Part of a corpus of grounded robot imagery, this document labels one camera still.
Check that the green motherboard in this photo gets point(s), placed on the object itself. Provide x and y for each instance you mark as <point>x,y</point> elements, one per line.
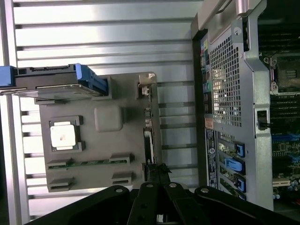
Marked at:
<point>286,150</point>

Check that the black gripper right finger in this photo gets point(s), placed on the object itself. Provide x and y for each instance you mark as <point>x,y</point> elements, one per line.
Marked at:
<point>234,208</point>

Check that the grey plastic parts rack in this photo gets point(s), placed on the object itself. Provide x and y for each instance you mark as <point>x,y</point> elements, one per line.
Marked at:
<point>105,145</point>

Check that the CPU socket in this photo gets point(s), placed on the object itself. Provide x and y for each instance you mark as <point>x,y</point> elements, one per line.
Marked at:
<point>287,75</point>

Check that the open grey PC case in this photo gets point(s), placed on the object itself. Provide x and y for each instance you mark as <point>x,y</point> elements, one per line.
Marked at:
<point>260,93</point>

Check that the green RAM stick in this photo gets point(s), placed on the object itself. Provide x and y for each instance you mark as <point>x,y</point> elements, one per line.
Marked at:
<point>93,163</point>

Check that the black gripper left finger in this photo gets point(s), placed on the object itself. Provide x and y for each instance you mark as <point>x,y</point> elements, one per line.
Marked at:
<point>93,206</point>

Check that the blue card retention clip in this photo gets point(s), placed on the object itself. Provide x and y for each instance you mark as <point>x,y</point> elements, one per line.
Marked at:
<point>241,150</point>
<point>241,187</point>
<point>234,165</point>

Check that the hard disk with blue carrier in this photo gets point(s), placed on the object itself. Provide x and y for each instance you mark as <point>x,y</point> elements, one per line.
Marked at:
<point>47,79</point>

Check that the silver CPU chip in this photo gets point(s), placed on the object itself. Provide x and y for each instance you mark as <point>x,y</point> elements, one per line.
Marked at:
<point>63,134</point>

